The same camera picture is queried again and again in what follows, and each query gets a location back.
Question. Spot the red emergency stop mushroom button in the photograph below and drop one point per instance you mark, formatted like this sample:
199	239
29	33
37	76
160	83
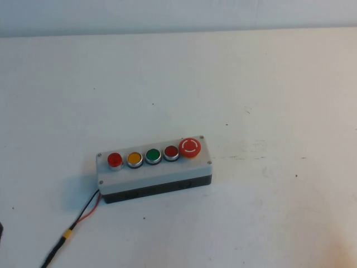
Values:
189	147

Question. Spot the dark red push button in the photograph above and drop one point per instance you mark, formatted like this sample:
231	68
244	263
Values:
170	152

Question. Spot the green push button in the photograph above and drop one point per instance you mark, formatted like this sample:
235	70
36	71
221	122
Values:
153	155

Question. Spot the yellow push button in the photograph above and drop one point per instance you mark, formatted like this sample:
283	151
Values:
134	158

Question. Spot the grey black control box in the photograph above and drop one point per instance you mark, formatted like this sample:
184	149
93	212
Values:
167	174

